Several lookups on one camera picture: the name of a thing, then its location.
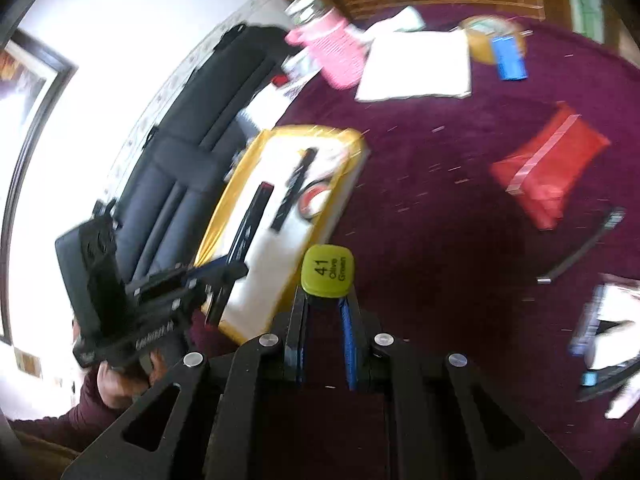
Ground black marker red cap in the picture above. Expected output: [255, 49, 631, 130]
[227, 182, 274, 263]

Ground black marker yellow cap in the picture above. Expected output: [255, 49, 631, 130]
[300, 244, 355, 304]

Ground black electrical tape roll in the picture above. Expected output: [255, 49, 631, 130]
[297, 178, 331, 223]

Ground black marker blue cap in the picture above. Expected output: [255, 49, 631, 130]
[577, 360, 639, 402]

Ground black marker plain cap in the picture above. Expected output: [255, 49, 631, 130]
[536, 207, 626, 285]

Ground black marker white end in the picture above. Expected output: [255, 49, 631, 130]
[270, 148, 318, 233]

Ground white barcode cream tube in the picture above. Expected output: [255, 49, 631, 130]
[604, 373, 640, 419]

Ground maroon sleeved left forearm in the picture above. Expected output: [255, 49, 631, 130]
[9, 367, 124, 452]

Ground person's left hand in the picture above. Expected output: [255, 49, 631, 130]
[96, 350, 167, 410]

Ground yellow rimmed white tray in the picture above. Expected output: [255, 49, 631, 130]
[194, 125, 369, 344]

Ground white tissue pack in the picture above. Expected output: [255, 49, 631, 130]
[281, 49, 321, 101]

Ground red foil packet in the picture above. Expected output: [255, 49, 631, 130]
[490, 102, 611, 231]

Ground pink crochet covered bottle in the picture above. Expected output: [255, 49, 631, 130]
[285, 0, 366, 90]

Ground white folded cloth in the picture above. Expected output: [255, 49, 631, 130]
[355, 28, 472, 102]

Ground yellow packing tape roll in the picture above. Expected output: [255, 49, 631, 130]
[459, 14, 527, 65]

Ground framed wall picture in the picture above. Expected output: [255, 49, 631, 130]
[1, 29, 77, 344]

